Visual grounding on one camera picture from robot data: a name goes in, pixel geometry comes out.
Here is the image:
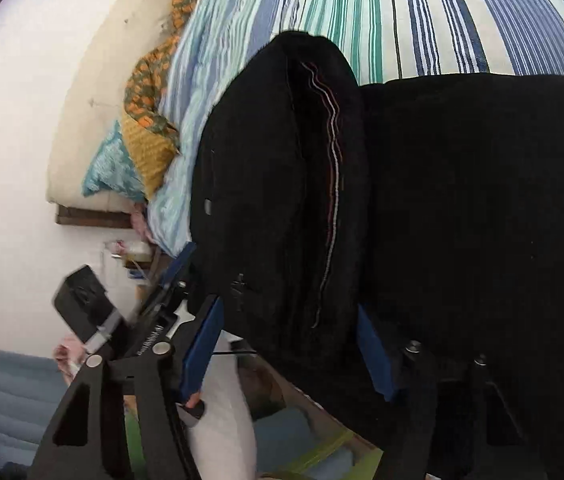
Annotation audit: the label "orange patterned cloth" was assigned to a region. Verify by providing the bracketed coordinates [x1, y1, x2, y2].
[124, 0, 225, 133]

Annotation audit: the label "person's left hand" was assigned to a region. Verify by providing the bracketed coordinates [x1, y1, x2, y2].
[53, 332, 88, 378]

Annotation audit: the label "cream mattress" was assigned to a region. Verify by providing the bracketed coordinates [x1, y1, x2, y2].
[46, 0, 203, 211]

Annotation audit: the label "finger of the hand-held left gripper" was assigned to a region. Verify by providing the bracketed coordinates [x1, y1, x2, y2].
[132, 241, 197, 323]

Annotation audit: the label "pink cloth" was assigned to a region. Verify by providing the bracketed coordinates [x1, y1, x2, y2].
[129, 205, 155, 241]

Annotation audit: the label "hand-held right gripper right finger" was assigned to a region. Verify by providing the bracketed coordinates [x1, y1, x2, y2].
[357, 305, 547, 480]

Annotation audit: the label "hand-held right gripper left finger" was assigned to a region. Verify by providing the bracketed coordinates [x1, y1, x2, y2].
[27, 295, 225, 480]

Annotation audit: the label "green strap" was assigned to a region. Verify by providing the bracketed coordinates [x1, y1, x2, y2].
[262, 430, 383, 480]

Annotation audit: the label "black pants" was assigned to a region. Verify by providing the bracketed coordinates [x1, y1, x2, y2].
[184, 30, 564, 480]

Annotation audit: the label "white cloth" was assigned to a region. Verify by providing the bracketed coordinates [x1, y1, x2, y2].
[187, 335, 257, 480]

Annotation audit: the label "light blue quilted cloth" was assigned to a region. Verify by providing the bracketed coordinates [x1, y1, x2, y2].
[0, 342, 78, 466]

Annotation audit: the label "yellow patterned pillow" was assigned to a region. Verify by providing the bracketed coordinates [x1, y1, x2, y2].
[121, 112, 180, 196]

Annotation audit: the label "striped bedsheet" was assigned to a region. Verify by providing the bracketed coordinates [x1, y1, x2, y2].
[147, 0, 564, 256]

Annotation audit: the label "teal patterned pillow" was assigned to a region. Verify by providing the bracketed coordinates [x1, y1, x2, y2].
[82, 125, 150, 201]

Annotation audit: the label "wooden bed frame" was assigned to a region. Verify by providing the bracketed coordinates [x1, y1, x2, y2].
[54, 204, 135, 228]

